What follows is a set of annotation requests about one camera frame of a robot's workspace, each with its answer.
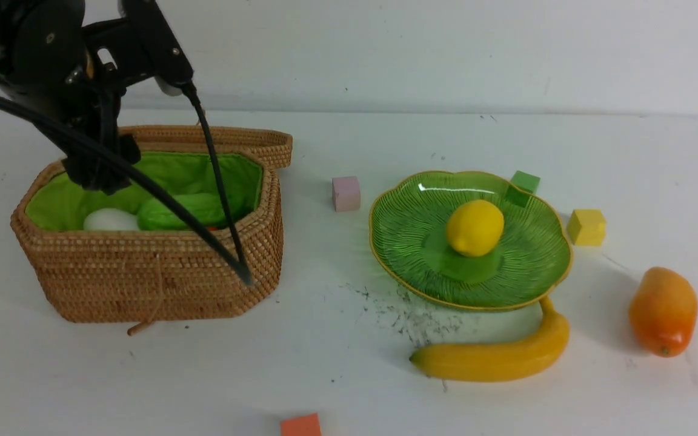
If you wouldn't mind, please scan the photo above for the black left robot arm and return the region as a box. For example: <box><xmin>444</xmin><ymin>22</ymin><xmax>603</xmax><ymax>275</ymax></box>
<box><xmin>0</xmin><ymin>1</ymin><xmax>141</xmax><ymax>195</ymax></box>

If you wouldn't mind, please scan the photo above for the green cucumber toy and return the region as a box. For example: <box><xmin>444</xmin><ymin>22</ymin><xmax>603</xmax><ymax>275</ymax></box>
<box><xmin>136</xmin><ymin>193</ymin><xmax>254</xmax><ymax>231</ymax></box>

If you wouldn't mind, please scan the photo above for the yellow cube block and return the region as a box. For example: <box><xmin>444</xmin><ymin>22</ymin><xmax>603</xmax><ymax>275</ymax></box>
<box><xmin>566</xmin><ymin>209</ymin><xmax>607</xmax><ymax>246</ymax></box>

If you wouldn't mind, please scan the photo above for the yellow banana toy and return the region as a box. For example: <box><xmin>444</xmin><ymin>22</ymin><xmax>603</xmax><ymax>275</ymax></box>
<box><xmin>409</xmin><ymin>297</ymin><xmax>570</xmax><ymax>383</ymax></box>

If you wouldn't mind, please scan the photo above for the white radish with green leaves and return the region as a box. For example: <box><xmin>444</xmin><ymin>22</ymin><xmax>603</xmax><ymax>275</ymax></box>
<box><xmin>83</xmin><ymin>208</ymin><xmax>139</xmax><ymax>231</ymax></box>

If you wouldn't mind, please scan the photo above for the pink cube block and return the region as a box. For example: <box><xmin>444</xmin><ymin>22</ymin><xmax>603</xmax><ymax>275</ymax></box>
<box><xmin>332</xmin><ymin>176</ymin><xmax>361</xmax><ymax>213</ymax></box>

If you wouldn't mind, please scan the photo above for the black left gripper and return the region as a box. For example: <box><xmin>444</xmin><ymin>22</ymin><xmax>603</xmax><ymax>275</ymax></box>
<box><xmin>52</xmin><ymin>18</ymin><xmax>144</xmax><ymax>196</ymax></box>

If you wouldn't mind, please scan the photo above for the green leaf-shaped glass plate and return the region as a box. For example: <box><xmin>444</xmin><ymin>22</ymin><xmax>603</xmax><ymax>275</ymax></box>
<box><xmin>369</xmin><ymin>171</ymin><xmax>574</xmax><ymax>311</ymax></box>

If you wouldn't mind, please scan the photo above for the yellow lemon toy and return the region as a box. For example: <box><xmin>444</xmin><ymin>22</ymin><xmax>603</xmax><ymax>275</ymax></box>
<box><xmin>446</xmin><ymin>199</ymin><xmax>505</xmax><ymax>257</ymax></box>

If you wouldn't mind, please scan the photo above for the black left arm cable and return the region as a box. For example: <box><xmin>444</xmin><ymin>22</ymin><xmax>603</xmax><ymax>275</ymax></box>
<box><xmin>0</xmin><ymin>82</ymin><xmax>254</xmax><ymax>286</ymax></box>

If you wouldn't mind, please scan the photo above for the orange cube block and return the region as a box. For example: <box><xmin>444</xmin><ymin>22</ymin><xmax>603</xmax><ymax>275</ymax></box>
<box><xmin>280</xmin><ymin>413</ymin><xmax>322</xmax><ymax>436</ymax></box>

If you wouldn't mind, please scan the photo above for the orange mango toy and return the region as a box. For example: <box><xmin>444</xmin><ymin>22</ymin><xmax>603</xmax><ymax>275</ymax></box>
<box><xmin>628</xmin><ymin>266</ymin><xmax>698</xmax><ymax>358</ymax></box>

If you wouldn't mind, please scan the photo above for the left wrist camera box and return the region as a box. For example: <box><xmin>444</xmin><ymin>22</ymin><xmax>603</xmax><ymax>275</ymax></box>
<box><xmin>118</xmin><ymin>1</ymin><xmax>196</xmax><ymax>97</ymax></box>

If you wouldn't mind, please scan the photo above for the green cube block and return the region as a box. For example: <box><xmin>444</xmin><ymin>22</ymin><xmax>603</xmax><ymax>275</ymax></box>
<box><xmin>504</xmin><ymin>170</ymin><xmax>540</xmax><ymax>208</ymax></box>

